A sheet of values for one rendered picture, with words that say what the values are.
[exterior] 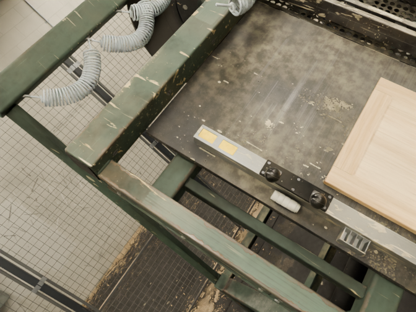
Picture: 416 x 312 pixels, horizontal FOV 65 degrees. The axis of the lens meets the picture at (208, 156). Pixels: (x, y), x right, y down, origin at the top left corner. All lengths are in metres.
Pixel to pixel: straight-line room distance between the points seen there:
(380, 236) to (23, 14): 5.55
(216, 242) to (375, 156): 0.53
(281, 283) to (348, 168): 0.39
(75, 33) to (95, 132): 0.54
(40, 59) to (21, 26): 4.46
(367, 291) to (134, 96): 0.82
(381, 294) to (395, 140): 0.44
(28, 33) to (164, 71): 4.82
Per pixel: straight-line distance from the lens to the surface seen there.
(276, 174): 0.79
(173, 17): 1.63
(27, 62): 1.33
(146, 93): 0.98
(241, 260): 0.83
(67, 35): 1.38
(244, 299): 1.74
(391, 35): 1.34
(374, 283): 1.00
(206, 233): 0.84
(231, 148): 0.93
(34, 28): 5.80
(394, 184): 1.04
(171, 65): 1.04
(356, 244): 0.96
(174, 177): 0.98
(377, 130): 1.11
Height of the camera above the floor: 1.92
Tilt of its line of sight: 20 degrees down
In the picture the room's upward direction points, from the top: 46 degrees counter-clockwise
